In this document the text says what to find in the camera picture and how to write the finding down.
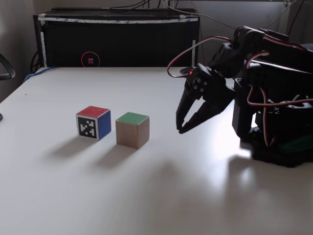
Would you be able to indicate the black chair armrest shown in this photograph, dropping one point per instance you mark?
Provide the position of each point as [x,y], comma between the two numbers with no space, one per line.
[9,71]

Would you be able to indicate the black cabinet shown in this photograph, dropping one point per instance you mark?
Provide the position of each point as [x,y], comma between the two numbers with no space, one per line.
[122,39]

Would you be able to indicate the marker cube red top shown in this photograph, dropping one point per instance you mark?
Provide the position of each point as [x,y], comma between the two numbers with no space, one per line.
[104,122]

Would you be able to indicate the camera circuit board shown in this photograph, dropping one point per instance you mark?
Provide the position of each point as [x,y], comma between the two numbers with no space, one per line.
[184,71]

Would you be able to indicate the wooden cube green top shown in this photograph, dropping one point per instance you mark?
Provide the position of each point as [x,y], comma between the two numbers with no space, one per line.
[132,134]

